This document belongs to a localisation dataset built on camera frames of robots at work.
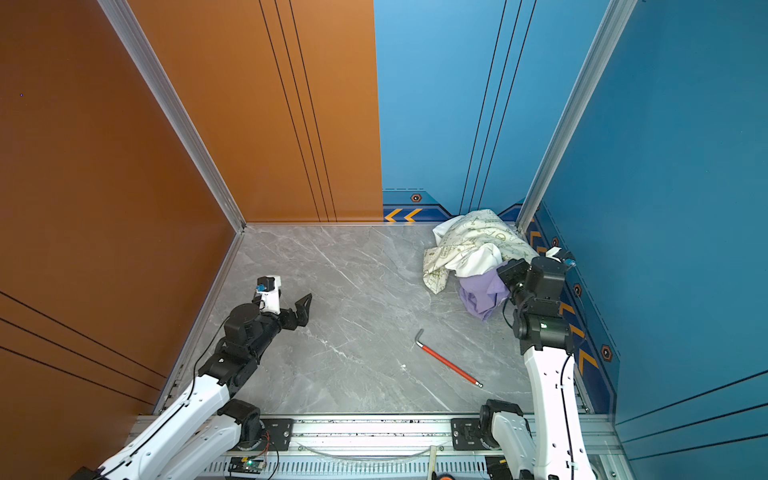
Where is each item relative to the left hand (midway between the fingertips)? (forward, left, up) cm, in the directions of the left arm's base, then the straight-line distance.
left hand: (296, 291), depth 80 cm
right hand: (+3, -53, +12) cm, 55 cm away
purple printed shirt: (+4, -52, -6) cm, 53 cm away
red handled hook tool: (-12, -40, -17) cm, 45 cm away
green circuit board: (-37, +9, -19) cm, 42 cm away
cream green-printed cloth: (+28, -51, -3) cm, 58 cm away
